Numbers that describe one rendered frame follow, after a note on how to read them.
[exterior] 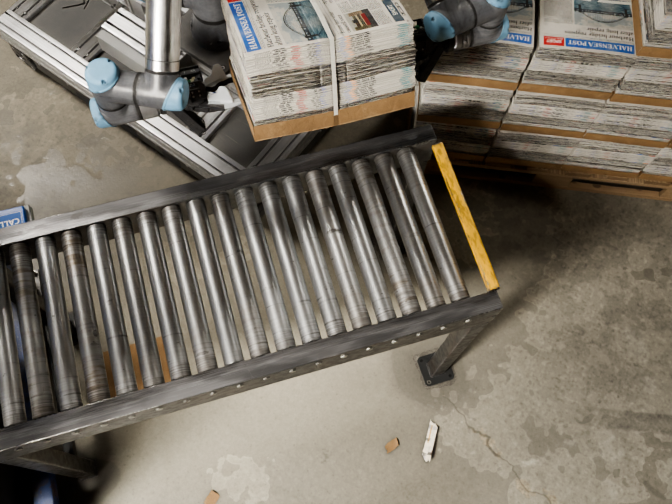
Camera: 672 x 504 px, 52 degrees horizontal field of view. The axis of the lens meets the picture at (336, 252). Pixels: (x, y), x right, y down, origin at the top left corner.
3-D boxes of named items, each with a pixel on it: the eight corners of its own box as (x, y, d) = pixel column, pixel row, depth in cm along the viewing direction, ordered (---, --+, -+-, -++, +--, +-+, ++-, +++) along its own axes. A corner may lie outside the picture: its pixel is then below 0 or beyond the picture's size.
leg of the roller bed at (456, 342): (440, 358, 250) (484, 302, 186) (445, 373, 248) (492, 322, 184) (425, 362, 249) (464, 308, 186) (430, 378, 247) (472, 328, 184)
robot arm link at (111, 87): (136, 59, 153) (147, 88, 164) (86, 52, 154) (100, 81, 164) (127, 89, 151) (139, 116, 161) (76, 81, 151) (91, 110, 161)
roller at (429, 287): (388, 155, 194) (390, 146, 189) (445, 312, 178) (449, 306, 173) (371, 160, 193) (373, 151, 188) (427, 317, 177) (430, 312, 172)
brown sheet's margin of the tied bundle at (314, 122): (291, 63, 178) (290, 48, 175) (322, 129, 159) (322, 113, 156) (229, 74, 175) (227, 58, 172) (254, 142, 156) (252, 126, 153)
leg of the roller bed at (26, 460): (95, 458, 233) (15, 434, 170) (98, 476, 231) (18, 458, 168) (78, 463, 232) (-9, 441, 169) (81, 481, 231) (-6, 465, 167)
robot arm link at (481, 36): (503, 0, 178) (494, 22, 186) (463, 9, 177) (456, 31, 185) (514, 24, 176) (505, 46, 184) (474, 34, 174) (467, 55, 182)
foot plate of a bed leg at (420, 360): (446, 344, 252) (446, 343, 251) (460, 382, 247) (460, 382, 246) (411, 354, 250) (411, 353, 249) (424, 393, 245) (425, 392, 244)
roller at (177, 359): (156, 213, 185) (152, 205, 180) (194, 383, 169) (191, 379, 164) (138, 217, 184) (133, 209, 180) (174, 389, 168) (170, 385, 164)
